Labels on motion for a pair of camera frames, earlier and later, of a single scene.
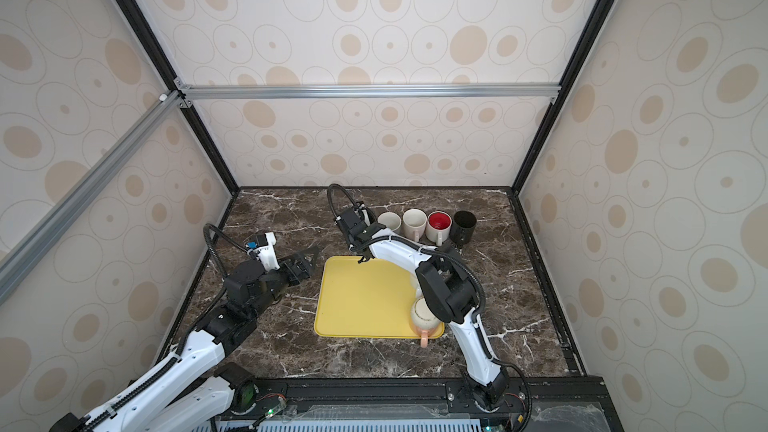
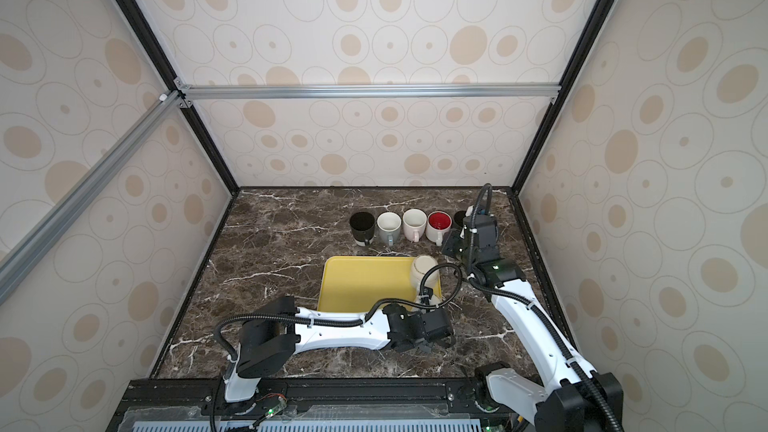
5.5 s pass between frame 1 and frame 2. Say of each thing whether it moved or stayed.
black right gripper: moved
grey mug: stayed
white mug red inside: stayed
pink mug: stayed
